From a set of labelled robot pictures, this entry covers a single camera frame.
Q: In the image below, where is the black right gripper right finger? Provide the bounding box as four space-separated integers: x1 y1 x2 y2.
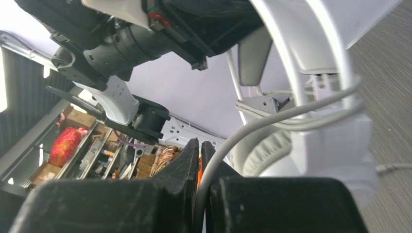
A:
203 161 368 233

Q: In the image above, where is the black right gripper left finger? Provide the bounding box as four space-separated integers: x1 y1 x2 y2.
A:
10 138 199 233

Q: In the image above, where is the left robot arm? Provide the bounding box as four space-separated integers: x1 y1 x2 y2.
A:
17 0 226 145

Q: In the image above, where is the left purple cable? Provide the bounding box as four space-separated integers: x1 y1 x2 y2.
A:
112 128 149 149

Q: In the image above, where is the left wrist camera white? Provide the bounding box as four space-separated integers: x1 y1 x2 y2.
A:
81 0 151 31

